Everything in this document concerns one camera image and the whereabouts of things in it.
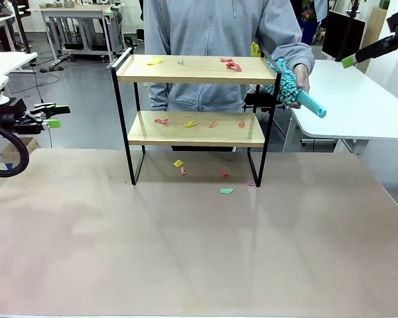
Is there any black metal stand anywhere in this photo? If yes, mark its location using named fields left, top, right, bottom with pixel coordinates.
left=13, top=0, right=33, bottom=54

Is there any background person floral shirt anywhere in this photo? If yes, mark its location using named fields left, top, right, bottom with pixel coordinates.
left=300, top=0, right=329, bottom=24

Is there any person's left hand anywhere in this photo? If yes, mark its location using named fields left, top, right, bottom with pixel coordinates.
left=290, top=64, right=311, bottom=110

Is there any teal microfiber duster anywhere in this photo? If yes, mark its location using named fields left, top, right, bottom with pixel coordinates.
left=263, top=55, right=328, bottom=119

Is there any black corrugated cable hose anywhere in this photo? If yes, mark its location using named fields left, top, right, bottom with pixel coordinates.
left=0, top=124, right=31, bottom=178

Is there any person's left forearm grey sleeve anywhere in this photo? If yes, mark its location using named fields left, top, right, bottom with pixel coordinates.
left=270, top=42, right=316, bottom=76

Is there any person in grey hoodie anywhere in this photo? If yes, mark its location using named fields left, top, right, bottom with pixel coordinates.
left=142, top=0, right=304, bottom=152

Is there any black monitor panel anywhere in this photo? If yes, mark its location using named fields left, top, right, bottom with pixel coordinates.
left=321, top=9, right=366, bottom=63

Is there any brown cardboard panel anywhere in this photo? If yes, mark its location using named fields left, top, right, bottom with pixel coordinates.
left=364, top=7, right=389, bottom=42

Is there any wood-top workbench white frame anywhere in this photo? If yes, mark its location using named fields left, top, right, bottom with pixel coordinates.
left=39, top=3, right=127, bottom=66

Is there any white rounded table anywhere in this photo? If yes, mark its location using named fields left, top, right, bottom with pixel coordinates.
left=281, top=59, right=398, bottom=156

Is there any black chair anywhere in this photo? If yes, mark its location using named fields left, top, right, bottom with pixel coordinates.
left=243, top=92, right=288, bottom=115

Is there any two-tier wooden black-framed shelf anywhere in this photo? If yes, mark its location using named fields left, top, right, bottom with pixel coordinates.
left=109, top=47, right=283, bottom=188

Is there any person's right forearm grey sleeve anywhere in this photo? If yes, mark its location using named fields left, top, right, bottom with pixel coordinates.
left=147, top=81, right=170, bottom=112

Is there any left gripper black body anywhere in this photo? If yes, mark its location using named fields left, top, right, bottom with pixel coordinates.
left=0, top=97, right=46, bottom=135

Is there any brown cardboard box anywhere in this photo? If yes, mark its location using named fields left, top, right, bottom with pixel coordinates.
left=0, top=137, right=40, bottom=170

